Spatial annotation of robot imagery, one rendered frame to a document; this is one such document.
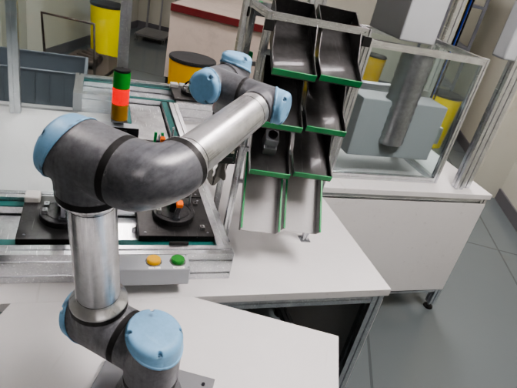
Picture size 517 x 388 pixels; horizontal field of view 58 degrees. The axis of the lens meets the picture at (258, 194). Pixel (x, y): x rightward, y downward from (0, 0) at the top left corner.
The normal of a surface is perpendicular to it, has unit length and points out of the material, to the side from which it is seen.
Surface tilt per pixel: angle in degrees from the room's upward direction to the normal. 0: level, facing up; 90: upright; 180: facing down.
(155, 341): 8
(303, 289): 0
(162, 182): 74
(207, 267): 90
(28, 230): 0
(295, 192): 45
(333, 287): 0
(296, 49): 25
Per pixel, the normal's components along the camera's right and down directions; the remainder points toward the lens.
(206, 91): -0.41, 0.36
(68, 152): -0.27, -0.06
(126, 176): 0.09, 0.13
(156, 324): 0.31, -0.79
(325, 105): 0.23, -0.57
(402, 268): 0.27, 0.51
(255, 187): 0.22, -0.26
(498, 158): -0.15, 0.44
